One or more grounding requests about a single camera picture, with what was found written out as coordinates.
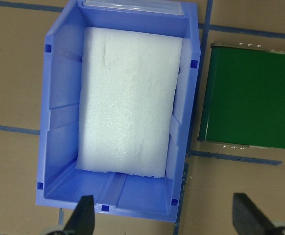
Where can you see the white foam pad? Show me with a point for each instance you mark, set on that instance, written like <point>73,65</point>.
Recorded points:
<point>128,87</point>

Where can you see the green conveyor belt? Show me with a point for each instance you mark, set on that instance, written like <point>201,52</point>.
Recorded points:
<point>244,100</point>

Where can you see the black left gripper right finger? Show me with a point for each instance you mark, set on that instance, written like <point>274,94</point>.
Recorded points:
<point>247,218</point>

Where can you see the blue left plastic bin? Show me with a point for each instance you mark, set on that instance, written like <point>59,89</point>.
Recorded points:
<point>59,183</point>

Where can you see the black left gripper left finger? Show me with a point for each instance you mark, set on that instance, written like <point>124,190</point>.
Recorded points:
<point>82,220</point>

